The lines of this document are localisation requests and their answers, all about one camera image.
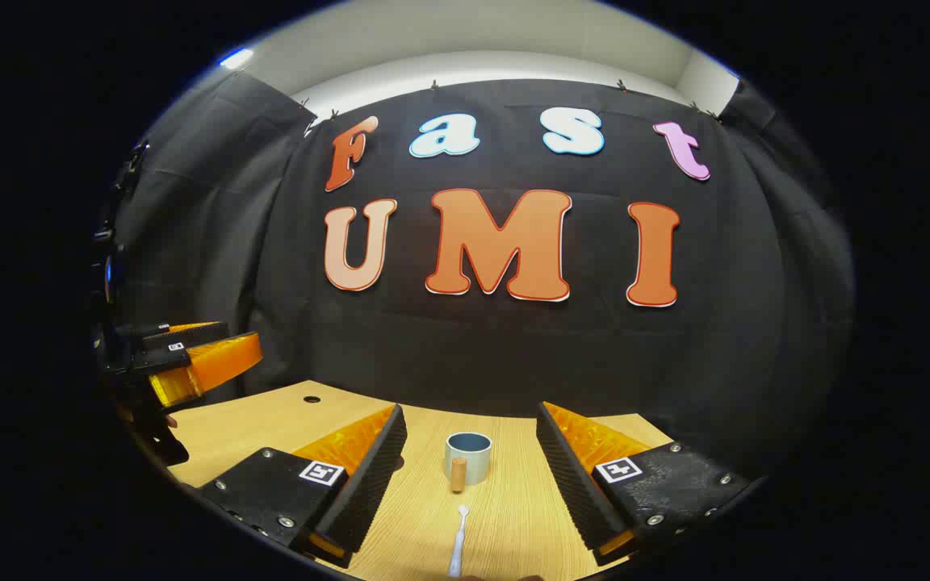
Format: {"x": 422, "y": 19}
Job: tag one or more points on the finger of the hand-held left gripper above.
{"x": 160, "y": 361}
{"x": 194, "y": 333}

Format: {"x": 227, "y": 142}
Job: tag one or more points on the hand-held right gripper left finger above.
{"x": 372, "y": 476}

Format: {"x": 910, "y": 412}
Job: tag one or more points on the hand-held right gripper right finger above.
{"x": 566, "y": 476}

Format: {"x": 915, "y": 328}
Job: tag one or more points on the white toothbrush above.
{"x": 458, "y": 545}

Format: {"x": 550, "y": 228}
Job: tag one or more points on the wooden desktop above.
{"x": 505, "y": 524}

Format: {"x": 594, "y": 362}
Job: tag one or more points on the black backdrop cloth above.
{"x": 465, "y": 347}

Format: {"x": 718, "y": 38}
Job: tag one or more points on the ceiling light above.
{"x": 236, "y": 58}

